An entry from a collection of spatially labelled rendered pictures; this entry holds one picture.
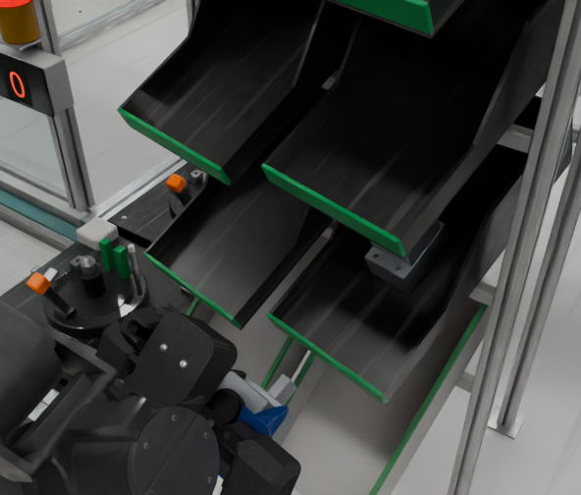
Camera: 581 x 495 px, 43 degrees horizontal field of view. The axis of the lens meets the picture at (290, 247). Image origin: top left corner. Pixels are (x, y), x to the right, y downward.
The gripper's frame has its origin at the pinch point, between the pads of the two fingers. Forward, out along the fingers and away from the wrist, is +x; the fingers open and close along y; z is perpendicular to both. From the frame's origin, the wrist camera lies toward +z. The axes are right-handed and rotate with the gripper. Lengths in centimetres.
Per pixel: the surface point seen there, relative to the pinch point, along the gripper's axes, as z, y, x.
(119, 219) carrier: -13, 55, 34
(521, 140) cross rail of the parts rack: 24.9, -6.7, 13.3
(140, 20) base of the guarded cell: 5, 135, 95
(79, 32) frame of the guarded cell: -1, 134, 77
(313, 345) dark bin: 2.7, 1.0, 9.8
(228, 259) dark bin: 3.6, 14.5, 11.9
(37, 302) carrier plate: -21, 47, 17
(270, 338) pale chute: -5.7, 12.3, 20.6
